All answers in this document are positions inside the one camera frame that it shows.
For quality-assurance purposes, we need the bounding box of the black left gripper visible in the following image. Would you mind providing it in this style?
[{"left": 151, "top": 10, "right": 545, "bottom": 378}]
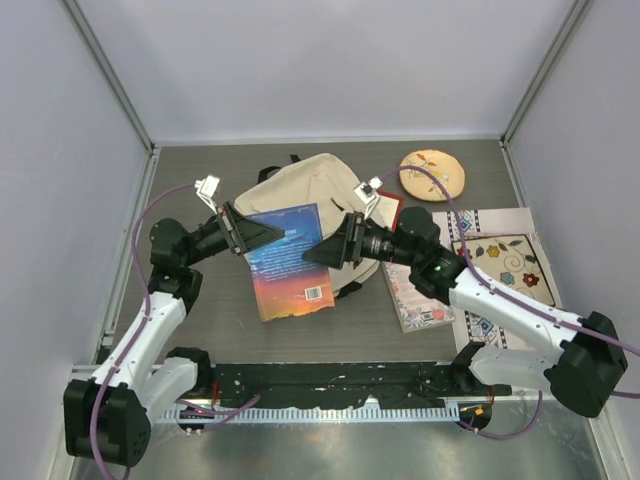
[{"left": 182, "top": 201, "right": 283, "bottom": 267}]

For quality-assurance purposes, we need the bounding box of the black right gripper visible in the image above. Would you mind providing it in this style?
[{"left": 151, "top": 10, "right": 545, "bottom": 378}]
[{"left": 304, "top": 212, "right": 420, "bottom": 269}]

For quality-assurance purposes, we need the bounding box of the blue sunset cover book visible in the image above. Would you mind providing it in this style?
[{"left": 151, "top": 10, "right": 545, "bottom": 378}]
[{"left": 245, "top": 204, "right": 335, "bottom": 323}]

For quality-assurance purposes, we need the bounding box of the cream canvas backpack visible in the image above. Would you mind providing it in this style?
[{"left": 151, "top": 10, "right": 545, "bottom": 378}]
[{"left": 234, "top": 153, "right": 379, "bottom": 300}]

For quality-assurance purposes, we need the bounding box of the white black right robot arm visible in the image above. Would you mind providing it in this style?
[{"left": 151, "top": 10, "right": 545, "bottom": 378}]
[{"left": 303, "top": 207, "right": 628, "bottom": 418}]

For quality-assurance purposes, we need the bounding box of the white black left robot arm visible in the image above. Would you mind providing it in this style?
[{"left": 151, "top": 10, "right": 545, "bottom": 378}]
[{"left": 63, "top": 203, "right": 285, "bottom": 468}]

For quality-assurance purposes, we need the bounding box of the red bordered book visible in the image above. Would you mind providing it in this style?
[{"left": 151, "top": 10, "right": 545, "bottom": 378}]
[{"left": 375, "top": 189, "right": 404, "bottom": 231}]

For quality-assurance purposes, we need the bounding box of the floral cover notebook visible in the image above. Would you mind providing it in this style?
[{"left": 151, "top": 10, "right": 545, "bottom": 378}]
[{"left": 381, "top": 262, "right": 455, "bottom": 333}]

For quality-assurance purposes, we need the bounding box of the round bird pattern plate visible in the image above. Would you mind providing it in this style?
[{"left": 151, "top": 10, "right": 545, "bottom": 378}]
[{"left": 399, "top": 149, "right": 466, "bottom": 202}]

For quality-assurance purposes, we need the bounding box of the square flower pattern plate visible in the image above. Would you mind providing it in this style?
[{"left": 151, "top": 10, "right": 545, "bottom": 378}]
[{"left": 466, "top": 232, "right": 556, "bottom": 306}]

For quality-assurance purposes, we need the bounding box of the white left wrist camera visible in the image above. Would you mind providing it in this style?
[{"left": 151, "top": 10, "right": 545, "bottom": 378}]
[{"left": 194, "top": 175, "right": 221, "bottom": 213}]

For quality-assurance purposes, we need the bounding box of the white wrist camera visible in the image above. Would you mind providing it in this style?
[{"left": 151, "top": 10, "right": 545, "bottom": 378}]
[
  {"left": 194, "top": 175, "right": 221, "bottom": 213},
  {"left": 353, "top": 176, "right": 383, "bottom": 219}
]

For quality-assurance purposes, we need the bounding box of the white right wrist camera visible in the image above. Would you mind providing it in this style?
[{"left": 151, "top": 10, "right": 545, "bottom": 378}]
[{"left": 353, "top": 176, "right": 383, "bottom": 219}]

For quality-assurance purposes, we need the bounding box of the black mounting base plate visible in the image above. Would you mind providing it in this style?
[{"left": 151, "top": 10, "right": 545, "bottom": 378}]
[{"left": 182, "top": 362, "right": 512, "bottom": 410}]

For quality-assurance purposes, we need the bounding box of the white slotted cable duct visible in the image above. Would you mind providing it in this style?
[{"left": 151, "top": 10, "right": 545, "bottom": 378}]
[{"left": 149, "top": 403, "right": 460, "bottom": 425}]

